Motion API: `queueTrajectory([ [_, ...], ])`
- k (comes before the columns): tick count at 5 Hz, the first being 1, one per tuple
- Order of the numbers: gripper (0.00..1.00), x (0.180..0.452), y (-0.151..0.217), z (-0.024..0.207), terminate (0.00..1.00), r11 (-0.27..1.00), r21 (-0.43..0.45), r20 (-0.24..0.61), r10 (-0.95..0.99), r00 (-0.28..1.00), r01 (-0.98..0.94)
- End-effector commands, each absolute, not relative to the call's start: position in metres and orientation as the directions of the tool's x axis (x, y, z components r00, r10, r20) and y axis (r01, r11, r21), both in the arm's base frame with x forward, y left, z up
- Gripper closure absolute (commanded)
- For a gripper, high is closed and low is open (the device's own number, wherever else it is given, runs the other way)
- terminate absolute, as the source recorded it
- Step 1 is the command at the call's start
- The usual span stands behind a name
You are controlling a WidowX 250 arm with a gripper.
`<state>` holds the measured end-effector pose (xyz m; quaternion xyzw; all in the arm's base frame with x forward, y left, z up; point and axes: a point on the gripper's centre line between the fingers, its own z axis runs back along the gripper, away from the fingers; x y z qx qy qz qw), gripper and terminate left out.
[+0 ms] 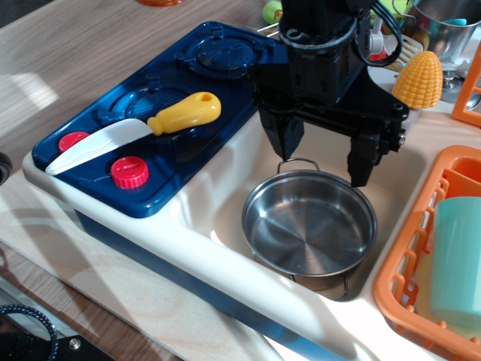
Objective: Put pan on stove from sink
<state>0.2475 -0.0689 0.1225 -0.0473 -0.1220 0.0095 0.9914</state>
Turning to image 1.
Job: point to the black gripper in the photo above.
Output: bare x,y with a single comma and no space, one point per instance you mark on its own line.
334,92

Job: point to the steel pan with wire handles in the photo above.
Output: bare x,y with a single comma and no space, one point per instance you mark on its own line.
311,226

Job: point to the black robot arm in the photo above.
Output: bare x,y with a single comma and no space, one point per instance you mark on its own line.
331,27

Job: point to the cream toy sink unit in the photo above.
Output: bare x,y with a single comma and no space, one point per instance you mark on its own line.
196,240

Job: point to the blue toy stove top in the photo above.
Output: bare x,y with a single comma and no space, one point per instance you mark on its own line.
137,145

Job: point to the red stove knob front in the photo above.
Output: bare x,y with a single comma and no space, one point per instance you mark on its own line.
129,172

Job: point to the red stove knob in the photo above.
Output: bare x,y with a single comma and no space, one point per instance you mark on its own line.
129,172
69,140

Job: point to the red stove knob rear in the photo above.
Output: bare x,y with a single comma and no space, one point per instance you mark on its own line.
69,140

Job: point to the yellow toy corn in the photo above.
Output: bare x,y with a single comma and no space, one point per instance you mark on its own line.
420,83

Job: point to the grey toy faucet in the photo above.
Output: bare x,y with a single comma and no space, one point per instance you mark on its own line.
377,52

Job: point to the white toy spatula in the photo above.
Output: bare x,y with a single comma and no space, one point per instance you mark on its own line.
410,48

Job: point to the green toy fruit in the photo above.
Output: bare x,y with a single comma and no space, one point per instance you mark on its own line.
272,11

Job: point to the orange plastic stand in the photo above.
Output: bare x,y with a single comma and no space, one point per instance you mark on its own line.
460,111

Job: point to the teal plastic cup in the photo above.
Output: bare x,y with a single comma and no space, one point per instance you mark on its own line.
455,273

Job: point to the large steel pot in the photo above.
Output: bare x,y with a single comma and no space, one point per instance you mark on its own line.
443,27

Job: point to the orange dish rack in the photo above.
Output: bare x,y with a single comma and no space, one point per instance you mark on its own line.
401,287

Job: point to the light plywood board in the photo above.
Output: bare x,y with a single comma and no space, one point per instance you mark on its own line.
121,306

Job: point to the toy knife yellow handle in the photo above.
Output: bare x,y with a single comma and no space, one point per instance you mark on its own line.
198,109

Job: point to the black metal bracket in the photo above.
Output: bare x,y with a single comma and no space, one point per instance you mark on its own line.
77,348

